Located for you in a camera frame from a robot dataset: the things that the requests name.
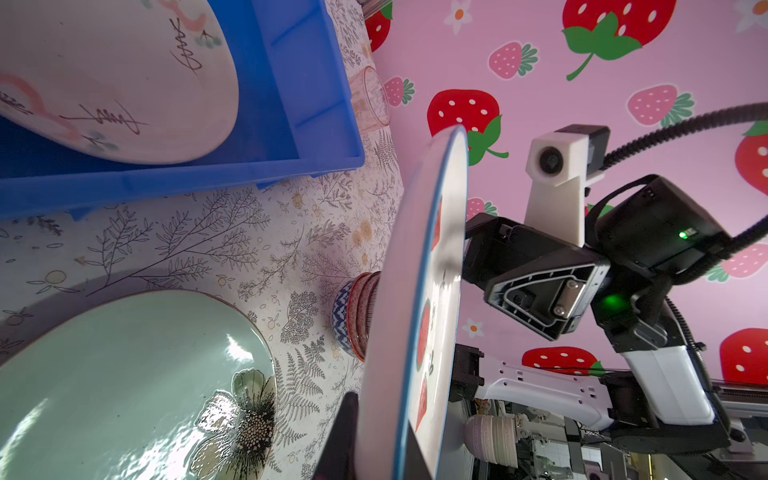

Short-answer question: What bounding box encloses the blue patterned bowl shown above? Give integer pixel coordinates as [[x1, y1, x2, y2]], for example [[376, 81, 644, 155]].
[[331, 271, 381, 362]]

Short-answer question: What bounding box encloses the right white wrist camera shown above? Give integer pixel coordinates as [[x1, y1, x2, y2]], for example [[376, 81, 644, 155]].
[[524, 124, 610, 247]]

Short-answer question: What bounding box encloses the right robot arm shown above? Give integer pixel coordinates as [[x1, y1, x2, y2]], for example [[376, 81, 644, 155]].
[[449, 175, 767, 455]]

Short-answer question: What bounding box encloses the pink glass cup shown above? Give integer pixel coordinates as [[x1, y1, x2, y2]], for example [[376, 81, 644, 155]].
[[350, 66, 391, 134]]

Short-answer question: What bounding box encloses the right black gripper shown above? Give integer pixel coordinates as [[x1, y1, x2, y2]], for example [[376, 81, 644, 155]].
[[462, 175, 731, 353]]

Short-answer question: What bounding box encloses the blue plastic bin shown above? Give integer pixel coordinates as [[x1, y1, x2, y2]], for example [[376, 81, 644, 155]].
[[1, 1, 364, 219]]

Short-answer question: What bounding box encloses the cream floral plate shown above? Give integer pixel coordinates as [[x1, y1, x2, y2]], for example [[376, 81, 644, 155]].
[[1, 0, 239, 165]]

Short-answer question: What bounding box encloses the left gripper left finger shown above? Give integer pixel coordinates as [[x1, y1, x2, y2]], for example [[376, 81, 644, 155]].
[[312, 391, 359, 480]]

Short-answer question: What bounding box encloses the green flower plate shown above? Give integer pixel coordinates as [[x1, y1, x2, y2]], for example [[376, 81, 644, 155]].
[[1, 290, 277, 479]]

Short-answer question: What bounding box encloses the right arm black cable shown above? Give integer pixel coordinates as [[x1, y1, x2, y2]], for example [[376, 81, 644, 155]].
[[599, 101, 768, 286]]

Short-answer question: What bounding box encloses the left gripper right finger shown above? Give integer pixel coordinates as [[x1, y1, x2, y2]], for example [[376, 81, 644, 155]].
[[402, 420, 445, 480]]

